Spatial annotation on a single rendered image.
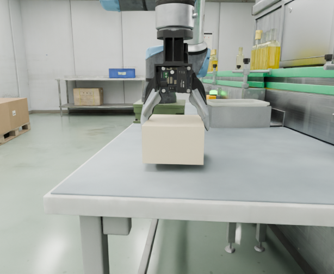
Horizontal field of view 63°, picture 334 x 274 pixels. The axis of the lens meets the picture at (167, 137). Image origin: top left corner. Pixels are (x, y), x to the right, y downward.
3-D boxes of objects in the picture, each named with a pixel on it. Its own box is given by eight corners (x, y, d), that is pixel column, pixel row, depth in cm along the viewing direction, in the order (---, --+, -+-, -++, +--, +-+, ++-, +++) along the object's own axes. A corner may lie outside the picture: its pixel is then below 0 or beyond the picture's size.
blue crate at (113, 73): (108, 78, 629) (108, 68, 624) (110, 78, 669) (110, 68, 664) (135, 78, 635) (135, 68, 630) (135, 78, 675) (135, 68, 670)
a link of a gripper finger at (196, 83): (194, 113, 58) (171, 78, 57) (193, 112, 60) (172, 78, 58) (213, 100, 57) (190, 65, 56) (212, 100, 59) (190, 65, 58)
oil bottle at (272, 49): (277, 88, 126) (282, 39, 121) (265, 88, 126) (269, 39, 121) (272, 87, 132) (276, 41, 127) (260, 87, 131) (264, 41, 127)
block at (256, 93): (265, 104, 119) (266, 88, 117) (243, 104, 118) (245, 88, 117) (262, 104, 122) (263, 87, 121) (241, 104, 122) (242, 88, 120)
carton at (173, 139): (142, 163, 54) (141, 125, 53) (153, 143, 70) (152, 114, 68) (203, 164, 53) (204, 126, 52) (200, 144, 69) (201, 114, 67)
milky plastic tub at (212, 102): (270, 126, 102) (272, 103, 100) (210, 126, 101) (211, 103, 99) (253, 119, 119) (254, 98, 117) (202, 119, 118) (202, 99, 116)
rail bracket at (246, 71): (271, 88, 118) (273, 57, 115) (232, 88, 117) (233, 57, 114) (267, 87, 120) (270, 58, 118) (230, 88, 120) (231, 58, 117)
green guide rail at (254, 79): (264, 87, 122) (265, 69, 120) (261, 87, 122) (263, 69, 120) (198, 80, 292) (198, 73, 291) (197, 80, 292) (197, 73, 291)
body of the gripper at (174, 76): (153, 95, 52) (152, 27, 49) (158, 92, 60) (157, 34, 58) (193, 95, 51) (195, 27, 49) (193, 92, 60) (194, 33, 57)
